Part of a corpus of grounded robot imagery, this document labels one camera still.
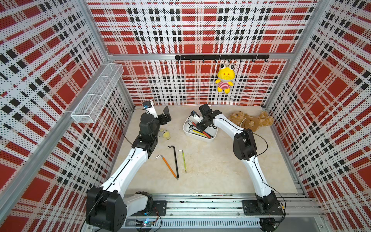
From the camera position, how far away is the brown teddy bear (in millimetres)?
984

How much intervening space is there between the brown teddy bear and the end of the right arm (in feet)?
0.81

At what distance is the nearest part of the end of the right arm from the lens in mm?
794
